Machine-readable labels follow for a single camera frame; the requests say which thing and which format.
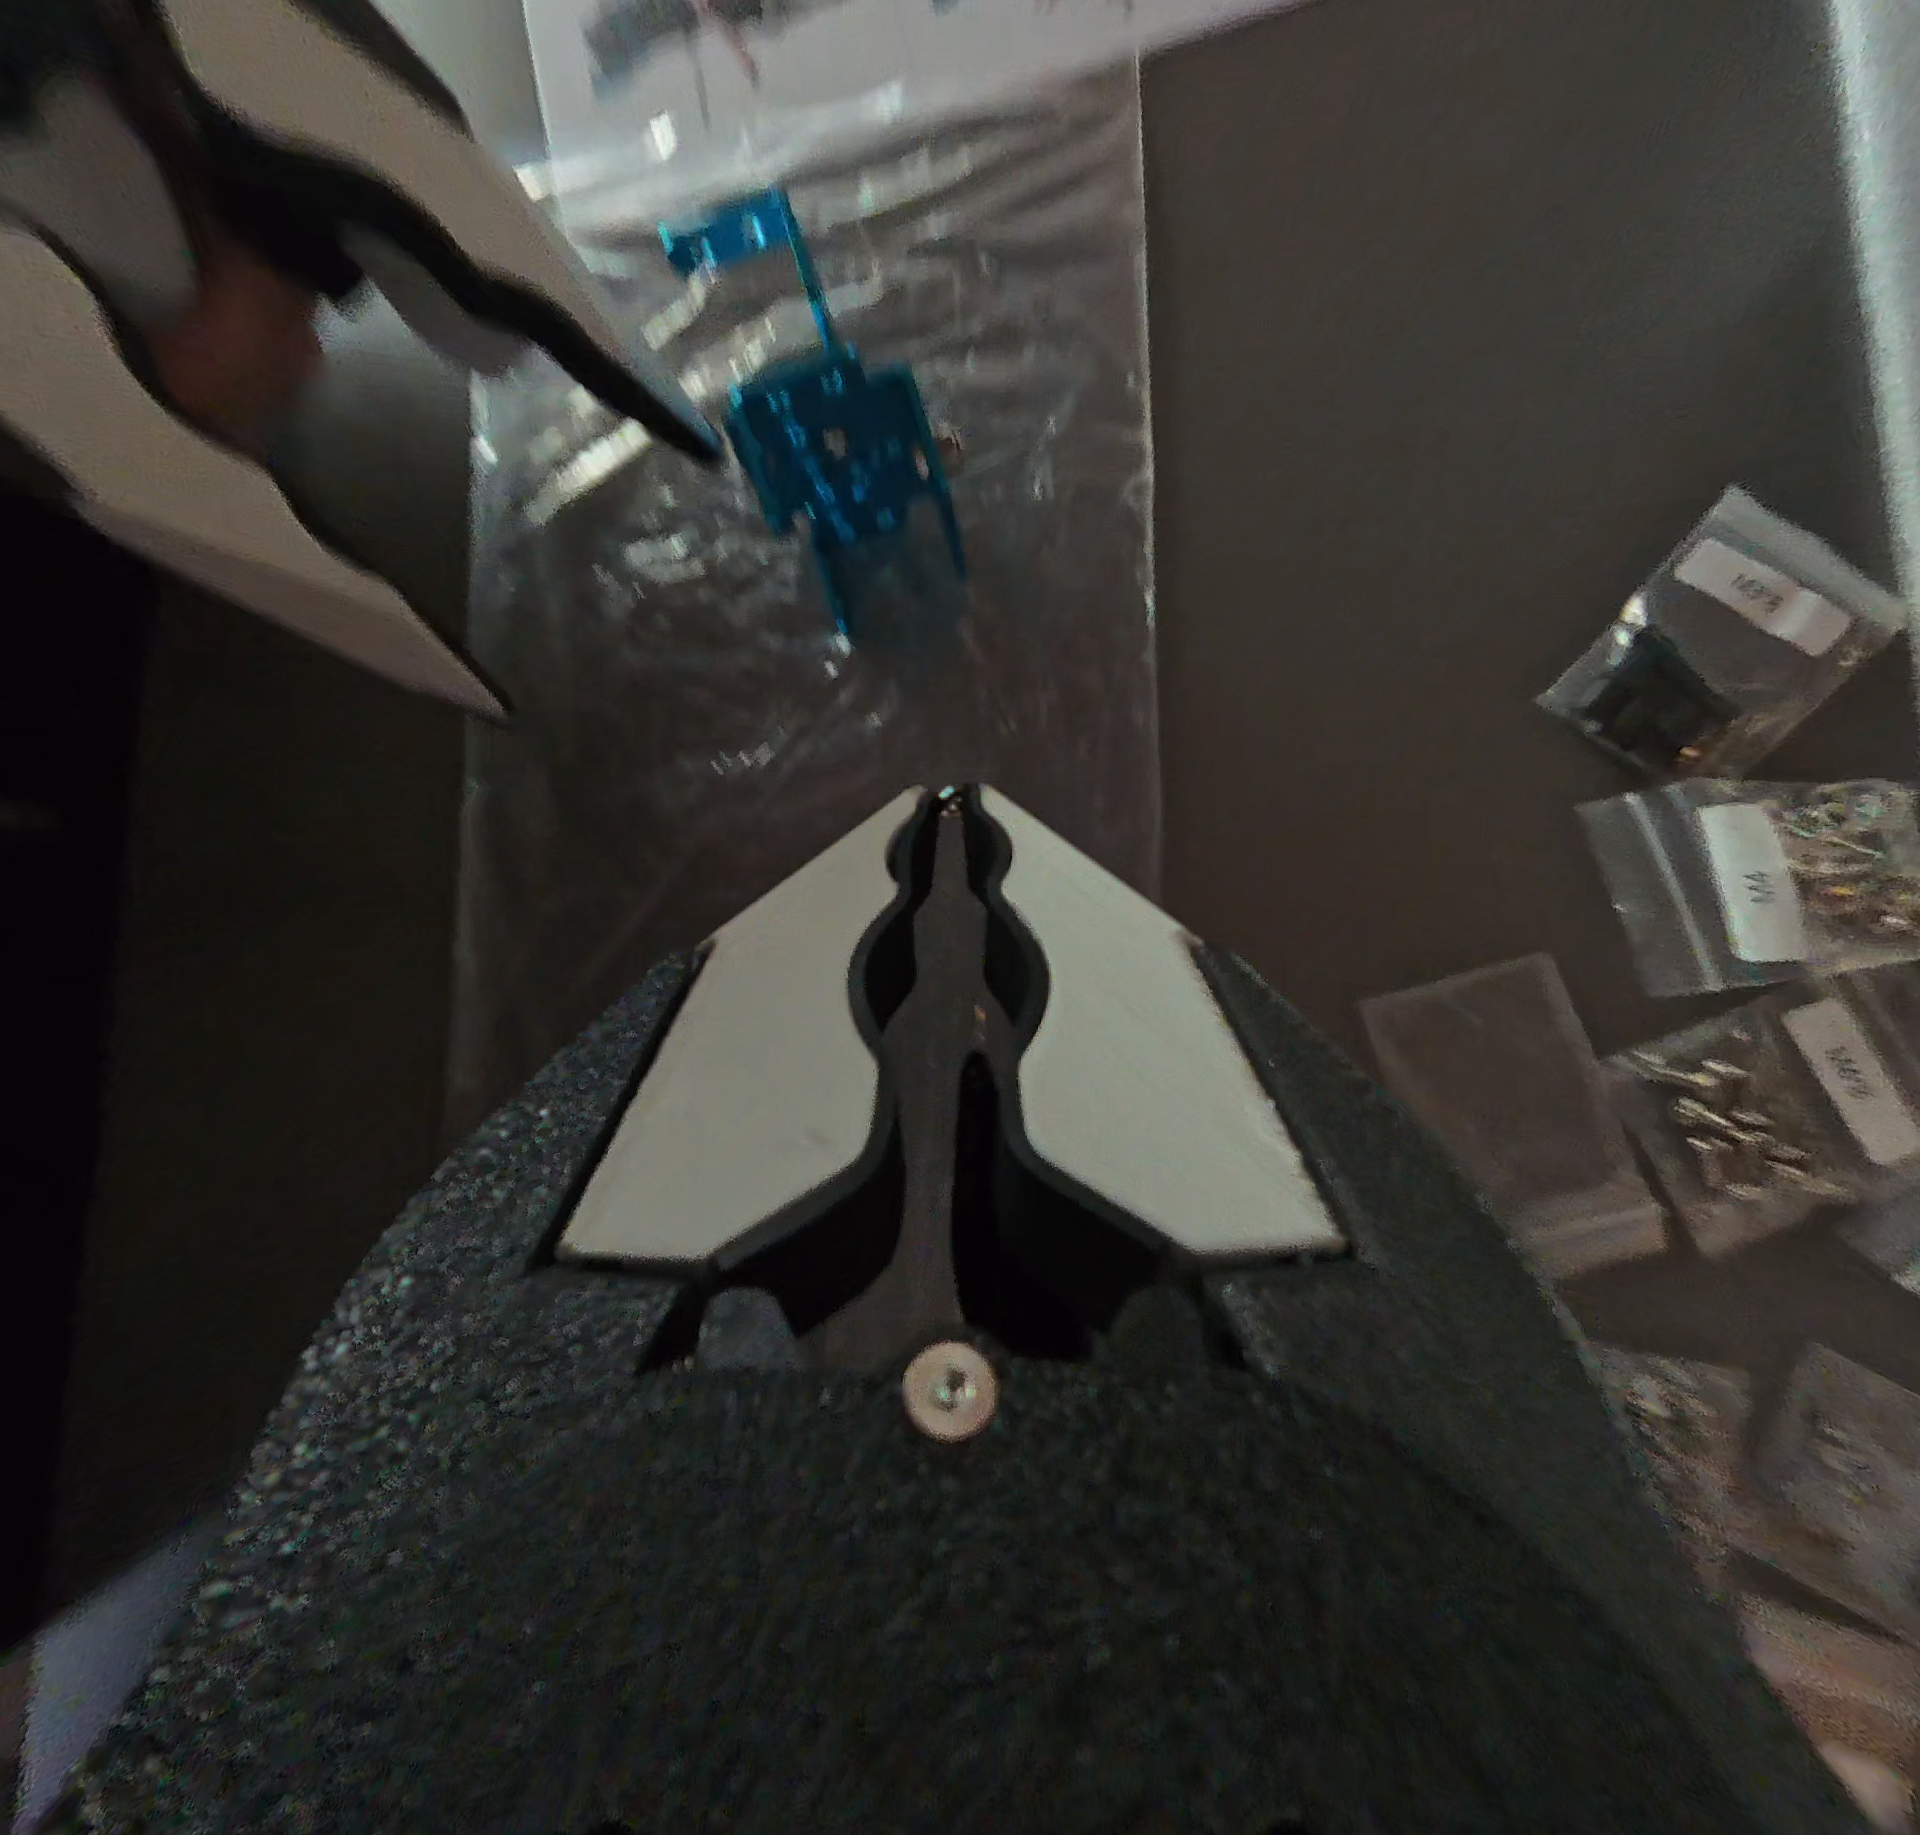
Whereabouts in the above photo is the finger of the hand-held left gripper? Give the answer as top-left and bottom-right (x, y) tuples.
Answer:
(0, 209), (515, 731)
(147, 0), (724, 467)

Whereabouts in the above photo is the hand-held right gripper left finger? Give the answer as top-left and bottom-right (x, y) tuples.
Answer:
(554, 785), (962, 1329)

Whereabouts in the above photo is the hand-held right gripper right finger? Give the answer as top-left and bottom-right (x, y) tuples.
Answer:
(964, 785), (1349, 1337)

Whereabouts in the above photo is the clear plastic bag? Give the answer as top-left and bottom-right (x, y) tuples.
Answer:
(451, 58), (1159, 1118)

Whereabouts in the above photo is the blue metal bracket assembly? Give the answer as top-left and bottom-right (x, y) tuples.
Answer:
(657, 185), (964, 657)

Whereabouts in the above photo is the clear empty zip bag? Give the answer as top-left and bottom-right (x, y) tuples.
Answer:
(1363, 956), (1669, 1279)

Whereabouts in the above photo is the clear bag of silver nuts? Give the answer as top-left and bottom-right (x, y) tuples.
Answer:
(1576, 777), (1920, 1000)

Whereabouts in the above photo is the clear bag of silver screws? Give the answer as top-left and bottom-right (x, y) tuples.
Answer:
(1604, 994), (1920, 1262)

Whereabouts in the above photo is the clear bag of black parts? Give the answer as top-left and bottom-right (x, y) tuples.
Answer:
(1536, 485), (1910, 782)

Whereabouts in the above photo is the clear bag of small parts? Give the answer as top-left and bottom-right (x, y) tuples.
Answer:
(1746, 1341), (1920, 1642)

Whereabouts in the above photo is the white foam sheet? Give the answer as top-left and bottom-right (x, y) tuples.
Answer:
(1820, 0), (1920, 554)

